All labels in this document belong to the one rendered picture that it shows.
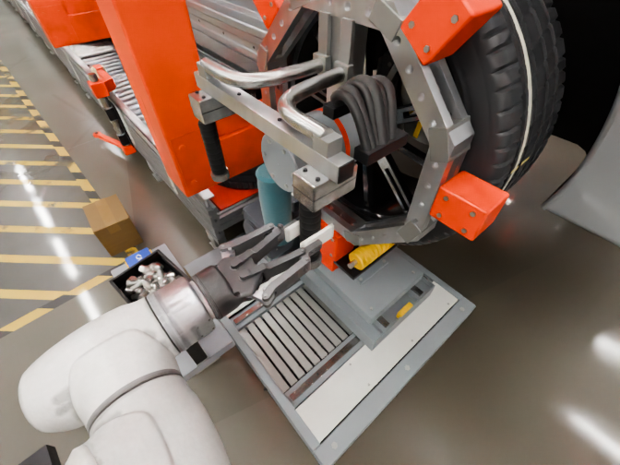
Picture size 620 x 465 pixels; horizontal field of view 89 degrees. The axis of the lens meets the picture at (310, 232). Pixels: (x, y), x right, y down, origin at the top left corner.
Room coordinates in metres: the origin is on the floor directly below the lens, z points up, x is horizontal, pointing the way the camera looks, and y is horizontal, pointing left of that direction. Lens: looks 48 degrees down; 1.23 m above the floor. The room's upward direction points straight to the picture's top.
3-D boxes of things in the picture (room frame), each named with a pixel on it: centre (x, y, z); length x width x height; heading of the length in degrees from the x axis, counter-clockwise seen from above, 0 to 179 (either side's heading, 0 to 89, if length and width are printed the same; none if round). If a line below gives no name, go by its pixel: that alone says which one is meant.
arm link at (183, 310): (0.21, 0.18, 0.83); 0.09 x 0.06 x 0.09; 40
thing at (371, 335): (0.76, -0.20, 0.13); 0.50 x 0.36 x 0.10; 40
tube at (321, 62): (0.64, 0.09, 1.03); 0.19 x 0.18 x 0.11; 130
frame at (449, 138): (0.65, -0.07, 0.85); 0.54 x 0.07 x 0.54; 40
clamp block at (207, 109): (0.64, 0.20, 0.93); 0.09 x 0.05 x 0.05; 130
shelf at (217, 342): (0.44, 0.40, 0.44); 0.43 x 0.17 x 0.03; 40
